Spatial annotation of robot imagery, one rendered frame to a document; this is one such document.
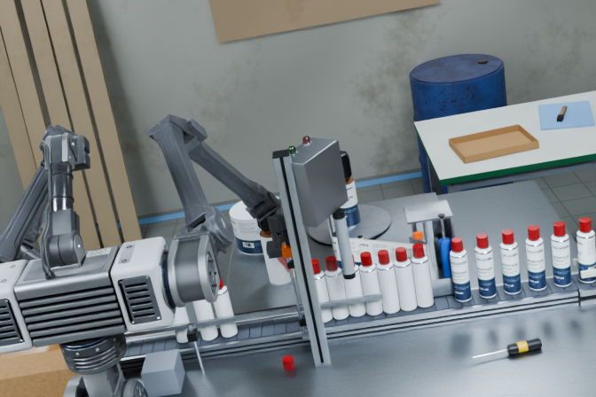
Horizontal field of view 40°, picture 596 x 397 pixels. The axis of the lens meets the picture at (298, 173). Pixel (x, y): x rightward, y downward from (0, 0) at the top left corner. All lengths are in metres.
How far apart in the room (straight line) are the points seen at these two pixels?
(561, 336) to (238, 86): 3.43
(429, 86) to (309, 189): 2.63
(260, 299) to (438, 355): 0.65
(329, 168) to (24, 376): 0.96
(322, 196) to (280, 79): 3.24
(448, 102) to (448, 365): 2.54
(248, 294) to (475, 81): 2.34
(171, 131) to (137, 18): 3.32
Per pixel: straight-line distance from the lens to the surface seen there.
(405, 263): 2.42
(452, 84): 4.64
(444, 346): 2.43
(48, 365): 2.24
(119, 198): 5.30
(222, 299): 2.47
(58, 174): 1.78
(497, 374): 2.32
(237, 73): 5.37
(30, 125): 5.26
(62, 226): 1.73
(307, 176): 2.11
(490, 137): 3.89
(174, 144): 2.05
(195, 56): 5.36
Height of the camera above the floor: 2.26
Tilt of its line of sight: 23 degrees down
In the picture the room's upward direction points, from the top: 11 degrees counter-clockwise
